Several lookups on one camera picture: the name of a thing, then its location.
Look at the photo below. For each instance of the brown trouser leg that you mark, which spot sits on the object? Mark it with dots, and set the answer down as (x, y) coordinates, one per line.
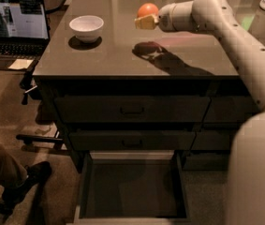
(12, 172)

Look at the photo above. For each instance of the black shoe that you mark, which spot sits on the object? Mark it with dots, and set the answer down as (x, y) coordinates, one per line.
(37, 174)

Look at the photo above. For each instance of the middle right drawer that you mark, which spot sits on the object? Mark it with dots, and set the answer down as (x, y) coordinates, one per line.
(213, 140)

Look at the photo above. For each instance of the middle left drawer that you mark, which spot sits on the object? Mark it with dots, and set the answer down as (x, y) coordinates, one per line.
(107, 140)

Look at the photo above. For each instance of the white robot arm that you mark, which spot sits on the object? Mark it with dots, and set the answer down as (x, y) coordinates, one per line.
(246, 167)

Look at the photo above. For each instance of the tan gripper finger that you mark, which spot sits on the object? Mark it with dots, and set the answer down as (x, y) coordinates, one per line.
(148, 22)

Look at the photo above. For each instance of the open black laptop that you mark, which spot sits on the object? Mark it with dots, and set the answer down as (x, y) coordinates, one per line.
(24, 32)

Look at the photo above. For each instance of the white paper note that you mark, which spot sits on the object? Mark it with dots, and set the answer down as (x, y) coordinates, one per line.
(19, 64)

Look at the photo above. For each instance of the open bottom left drawer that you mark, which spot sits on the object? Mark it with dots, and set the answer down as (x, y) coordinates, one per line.
(137, 188)

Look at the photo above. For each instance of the white ceramic bowl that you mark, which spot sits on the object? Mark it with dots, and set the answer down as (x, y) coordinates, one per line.
(87, 28)

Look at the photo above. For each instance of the top right drawer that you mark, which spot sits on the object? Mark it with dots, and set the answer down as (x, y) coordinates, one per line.
(230, 110)

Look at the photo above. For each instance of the black chair base leg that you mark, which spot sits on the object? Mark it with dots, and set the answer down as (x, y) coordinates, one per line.
(28, 139)

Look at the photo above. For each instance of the orange fruit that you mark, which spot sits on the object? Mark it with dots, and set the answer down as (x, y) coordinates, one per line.
(147, 9)

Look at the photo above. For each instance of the dark cabinet frame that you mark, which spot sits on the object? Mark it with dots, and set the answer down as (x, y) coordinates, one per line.
(207, 87)

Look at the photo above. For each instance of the top left drawer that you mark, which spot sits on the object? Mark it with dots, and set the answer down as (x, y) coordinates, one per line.
(116, 109)

